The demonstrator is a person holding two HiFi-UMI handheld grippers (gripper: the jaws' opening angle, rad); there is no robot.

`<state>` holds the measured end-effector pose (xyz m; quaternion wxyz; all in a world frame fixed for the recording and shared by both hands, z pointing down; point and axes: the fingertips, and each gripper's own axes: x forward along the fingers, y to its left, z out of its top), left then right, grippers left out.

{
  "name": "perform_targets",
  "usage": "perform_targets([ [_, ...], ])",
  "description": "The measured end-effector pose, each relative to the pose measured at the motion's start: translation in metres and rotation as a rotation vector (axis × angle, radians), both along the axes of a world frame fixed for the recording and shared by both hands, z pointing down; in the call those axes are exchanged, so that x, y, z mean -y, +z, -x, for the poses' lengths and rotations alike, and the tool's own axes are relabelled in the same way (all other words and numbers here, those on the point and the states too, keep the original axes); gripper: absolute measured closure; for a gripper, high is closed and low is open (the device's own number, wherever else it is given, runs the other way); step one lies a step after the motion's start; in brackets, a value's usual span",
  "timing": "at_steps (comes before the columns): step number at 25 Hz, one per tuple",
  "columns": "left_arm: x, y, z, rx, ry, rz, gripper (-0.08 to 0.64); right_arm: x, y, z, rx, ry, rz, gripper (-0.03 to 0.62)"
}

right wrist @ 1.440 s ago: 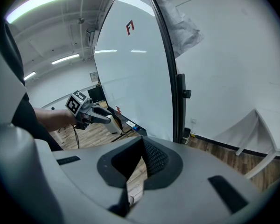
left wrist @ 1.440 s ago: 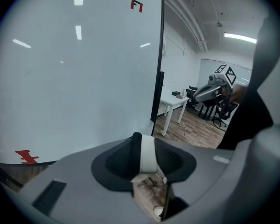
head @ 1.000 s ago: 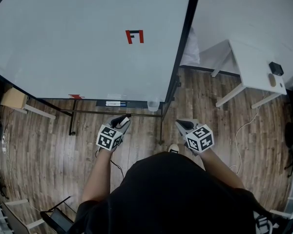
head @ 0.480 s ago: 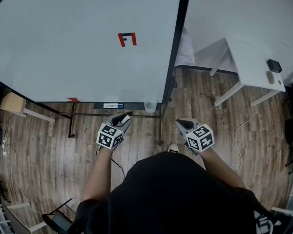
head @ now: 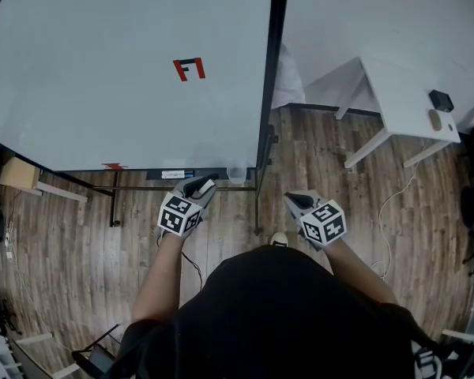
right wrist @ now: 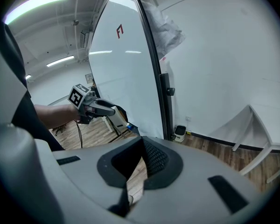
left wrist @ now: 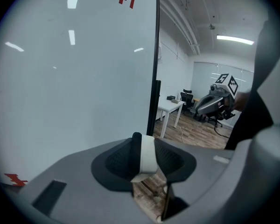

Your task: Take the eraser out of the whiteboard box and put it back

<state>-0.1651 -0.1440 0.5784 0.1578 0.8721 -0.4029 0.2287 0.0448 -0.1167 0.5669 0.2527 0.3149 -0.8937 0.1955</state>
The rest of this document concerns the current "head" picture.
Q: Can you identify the white framed side table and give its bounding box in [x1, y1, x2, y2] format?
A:
[0, 332, 81, 379]

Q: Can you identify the person's right shoe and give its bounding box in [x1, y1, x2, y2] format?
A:
[269, 231, 290, 249]

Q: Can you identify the translucent plastic sheet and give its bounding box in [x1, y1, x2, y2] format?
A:
[270, 43, 307, 111]

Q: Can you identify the beige oblong object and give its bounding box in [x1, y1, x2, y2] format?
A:
[427, 108, 444, 132]

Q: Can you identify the black floor cable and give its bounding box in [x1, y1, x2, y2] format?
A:
[156, 231, 205, 291]

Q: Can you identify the white floor cable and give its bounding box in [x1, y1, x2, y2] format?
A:
[369, 138, 434, 280]

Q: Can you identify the person's right forearm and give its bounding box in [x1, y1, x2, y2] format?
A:
[323, 238, 400, 306]

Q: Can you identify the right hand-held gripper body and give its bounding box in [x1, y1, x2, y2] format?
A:
[297, 198, 348, 252]

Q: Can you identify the black folding chair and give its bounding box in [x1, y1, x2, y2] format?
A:
[70, 324, 122, 379]

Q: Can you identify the person's left forearm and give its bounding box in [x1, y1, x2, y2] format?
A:
[130, 233, 182, 325]

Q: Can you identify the person's black shirt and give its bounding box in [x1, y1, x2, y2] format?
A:
[116, 245, 439, 379]

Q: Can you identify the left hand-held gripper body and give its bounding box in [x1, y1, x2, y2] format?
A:
[156, 189, 207, 241]

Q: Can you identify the white marker with blue cap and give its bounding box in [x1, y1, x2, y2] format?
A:
[160, 169, 196, 180]

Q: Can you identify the white power strip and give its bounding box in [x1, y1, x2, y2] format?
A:
[3, 227, 15, 265]

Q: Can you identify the small black box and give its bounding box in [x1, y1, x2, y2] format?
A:
[428, 88, 456, 114]

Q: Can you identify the black metal stand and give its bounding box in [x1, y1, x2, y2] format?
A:
[0, 294, 23, 343]

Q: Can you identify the black framed whiteboard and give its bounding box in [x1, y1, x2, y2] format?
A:
[0, 0, 292, 173]

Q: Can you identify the black marker tray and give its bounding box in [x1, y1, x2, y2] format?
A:
[145, 167, 228, 182]

